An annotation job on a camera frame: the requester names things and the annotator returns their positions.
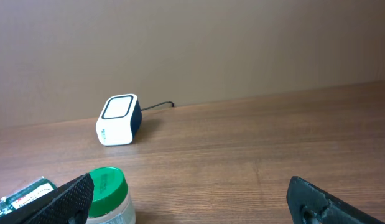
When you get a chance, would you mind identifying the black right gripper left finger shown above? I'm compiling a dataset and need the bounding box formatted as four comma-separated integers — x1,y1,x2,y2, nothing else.
0,173,94,224

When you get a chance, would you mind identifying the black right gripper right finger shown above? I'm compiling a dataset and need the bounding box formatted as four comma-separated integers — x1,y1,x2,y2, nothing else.
286,176,384,224

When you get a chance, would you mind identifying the green lid jar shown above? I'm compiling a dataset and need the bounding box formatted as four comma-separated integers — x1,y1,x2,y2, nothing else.
86,166,136,224

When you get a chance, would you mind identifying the large green 3M package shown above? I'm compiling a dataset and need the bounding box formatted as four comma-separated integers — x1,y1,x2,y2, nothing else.
0,176,57,217

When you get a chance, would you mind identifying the white barcode scanner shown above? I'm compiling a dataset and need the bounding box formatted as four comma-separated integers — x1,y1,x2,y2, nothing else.
95,94,142,146

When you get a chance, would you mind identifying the black scanner cable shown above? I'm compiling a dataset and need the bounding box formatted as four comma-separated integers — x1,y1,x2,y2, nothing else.
141,101,175,112

